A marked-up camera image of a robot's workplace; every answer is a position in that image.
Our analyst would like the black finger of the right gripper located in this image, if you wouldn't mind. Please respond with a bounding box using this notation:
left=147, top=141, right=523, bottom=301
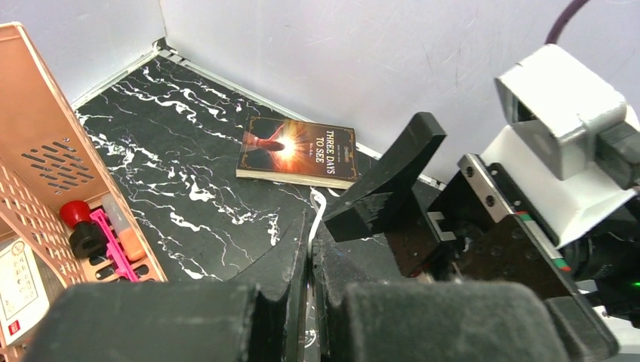
left=323, top=112, right=446, bottom=242

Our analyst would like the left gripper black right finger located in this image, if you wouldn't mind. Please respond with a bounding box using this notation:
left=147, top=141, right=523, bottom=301
left=312, top=226, right=620, bottom=361

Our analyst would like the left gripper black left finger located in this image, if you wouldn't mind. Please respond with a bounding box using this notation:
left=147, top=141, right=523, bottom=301
left=24, top=213, right=308, bottom=361

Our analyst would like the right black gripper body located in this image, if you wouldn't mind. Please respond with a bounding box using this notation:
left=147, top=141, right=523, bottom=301
left=385, top=154, right=639, bottom=327

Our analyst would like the brown book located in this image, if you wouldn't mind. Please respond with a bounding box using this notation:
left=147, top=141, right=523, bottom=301
left=235, top=116, right=360, bottom=189

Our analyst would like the orange highlighter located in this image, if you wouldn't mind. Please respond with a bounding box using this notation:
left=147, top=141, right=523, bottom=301
left=101, top=194, right=146, bottom=262

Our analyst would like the pink pen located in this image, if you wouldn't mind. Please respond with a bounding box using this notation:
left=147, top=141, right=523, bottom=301
left=90, top=209, right=140, bottom=282

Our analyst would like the red black bottle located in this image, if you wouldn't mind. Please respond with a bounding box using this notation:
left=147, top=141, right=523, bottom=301
left=59, top=201, right=107, bottom=259

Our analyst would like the white pink box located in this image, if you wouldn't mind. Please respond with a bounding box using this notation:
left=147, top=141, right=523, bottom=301
left=1, top=238, right=49, bottom=346

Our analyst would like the peach file organizer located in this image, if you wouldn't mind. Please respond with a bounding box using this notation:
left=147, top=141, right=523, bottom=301
left=1, top=22, right=143, bottom=287

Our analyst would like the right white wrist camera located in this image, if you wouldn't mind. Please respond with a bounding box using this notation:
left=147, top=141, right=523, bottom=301
left=481, top=44, right=639, bottom=247

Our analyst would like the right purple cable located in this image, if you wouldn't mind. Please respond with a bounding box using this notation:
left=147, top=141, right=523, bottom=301
left=543, top=0, right=591, bottom=46

